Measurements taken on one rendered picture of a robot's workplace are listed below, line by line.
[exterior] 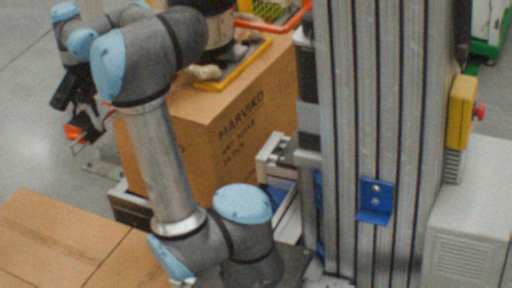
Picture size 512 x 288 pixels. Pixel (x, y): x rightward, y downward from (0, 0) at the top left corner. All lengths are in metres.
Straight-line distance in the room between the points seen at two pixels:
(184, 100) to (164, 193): 0.81
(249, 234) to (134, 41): 0.47
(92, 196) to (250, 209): 2.21
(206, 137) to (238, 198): 0.60
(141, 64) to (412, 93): 0.49
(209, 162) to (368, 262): 0.67
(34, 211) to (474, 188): 1.76
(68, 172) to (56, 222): 1.17
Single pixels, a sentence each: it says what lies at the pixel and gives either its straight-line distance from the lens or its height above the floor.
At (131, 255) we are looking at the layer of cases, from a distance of 2.39.
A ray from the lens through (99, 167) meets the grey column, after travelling 3.69.
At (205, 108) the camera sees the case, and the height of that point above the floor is 1.08.
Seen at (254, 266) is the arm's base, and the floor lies 1.11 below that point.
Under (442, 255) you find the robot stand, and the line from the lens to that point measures 1.45.
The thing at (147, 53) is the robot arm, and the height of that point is 1.64.
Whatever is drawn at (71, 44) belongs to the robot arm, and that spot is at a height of 1.52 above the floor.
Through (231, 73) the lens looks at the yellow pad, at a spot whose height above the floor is 1.09.
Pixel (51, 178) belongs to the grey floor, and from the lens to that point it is 3.75.
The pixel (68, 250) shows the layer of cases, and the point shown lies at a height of 0.54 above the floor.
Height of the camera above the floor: 2.21
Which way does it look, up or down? 37 degrees down
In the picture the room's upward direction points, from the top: 7 degrees counter-clockwise
